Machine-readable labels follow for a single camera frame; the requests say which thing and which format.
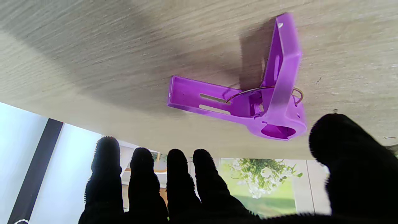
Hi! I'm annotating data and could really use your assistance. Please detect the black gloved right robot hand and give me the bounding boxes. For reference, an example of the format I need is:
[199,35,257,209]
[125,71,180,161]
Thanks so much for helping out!
[78,114,398,224]

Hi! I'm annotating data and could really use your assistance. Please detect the purple clothes peg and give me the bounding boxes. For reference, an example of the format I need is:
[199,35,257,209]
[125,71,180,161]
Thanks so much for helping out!
[166,12,308,141]

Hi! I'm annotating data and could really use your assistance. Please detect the printed garden window backdrop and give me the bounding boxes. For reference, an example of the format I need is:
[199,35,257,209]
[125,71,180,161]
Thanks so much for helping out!
[120,142,331,218]

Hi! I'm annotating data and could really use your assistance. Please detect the black stand pole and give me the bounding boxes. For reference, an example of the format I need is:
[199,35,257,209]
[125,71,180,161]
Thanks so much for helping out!
[7,118,64,224]

